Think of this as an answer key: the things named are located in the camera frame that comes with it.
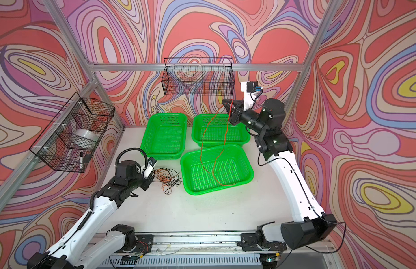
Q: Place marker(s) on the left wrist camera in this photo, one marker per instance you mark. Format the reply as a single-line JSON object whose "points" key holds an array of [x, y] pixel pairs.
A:
{"points": [[150, 165]]}

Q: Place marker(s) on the green basket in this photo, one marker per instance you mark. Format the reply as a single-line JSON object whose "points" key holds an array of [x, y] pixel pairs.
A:
{"points": [[213, 169], [164, 137], [214, 130]]}

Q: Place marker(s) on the black marker pen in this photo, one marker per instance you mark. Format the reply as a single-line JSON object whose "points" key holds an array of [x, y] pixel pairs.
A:
{"points": [[81, 163]]}

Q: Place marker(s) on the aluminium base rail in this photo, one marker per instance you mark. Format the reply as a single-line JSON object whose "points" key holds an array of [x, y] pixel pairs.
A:
{"points": [[201, 243]]}

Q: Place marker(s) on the rear black wire basket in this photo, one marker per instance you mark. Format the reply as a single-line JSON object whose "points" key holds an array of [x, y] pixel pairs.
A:
{"points": [[198, 76]]}

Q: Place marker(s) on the front green basket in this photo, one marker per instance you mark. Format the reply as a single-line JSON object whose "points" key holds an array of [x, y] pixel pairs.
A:
{"points": [[213, 169]]}

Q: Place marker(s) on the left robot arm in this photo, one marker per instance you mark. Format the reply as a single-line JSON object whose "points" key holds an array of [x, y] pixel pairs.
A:
{"points": [[102, 205]]}

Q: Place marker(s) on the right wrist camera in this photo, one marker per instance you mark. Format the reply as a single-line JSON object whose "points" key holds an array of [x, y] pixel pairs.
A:
{"points": [[251, 91]]}

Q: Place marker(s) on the left green basket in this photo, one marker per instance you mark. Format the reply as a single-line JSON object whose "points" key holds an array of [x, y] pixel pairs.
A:
{"points": [[164, 137]]}

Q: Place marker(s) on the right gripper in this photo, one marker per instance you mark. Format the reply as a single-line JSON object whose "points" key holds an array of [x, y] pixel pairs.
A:
{"points": [[238, 107]]}

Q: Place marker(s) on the left black wire basket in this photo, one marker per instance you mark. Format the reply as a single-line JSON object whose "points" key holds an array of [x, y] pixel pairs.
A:
{"points": [[57, 150]]}

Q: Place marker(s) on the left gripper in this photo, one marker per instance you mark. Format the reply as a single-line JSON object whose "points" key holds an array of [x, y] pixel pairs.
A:
{"points": [[146, 185]]}

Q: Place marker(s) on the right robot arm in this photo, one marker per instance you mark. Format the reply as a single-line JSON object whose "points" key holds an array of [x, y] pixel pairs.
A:
{"points": [[310, 222]]}

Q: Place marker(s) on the rear right green basket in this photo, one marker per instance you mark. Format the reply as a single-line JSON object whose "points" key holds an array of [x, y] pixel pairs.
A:
{"points": [[214, 130]]}

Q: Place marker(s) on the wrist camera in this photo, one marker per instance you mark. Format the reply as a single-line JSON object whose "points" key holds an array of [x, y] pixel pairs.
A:
{"points": [[150, 165], [251, 91]]}

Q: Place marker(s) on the black wire basket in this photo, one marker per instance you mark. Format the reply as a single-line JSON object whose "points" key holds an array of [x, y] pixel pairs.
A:
{"points": [[198, 76], [57, 150]]}

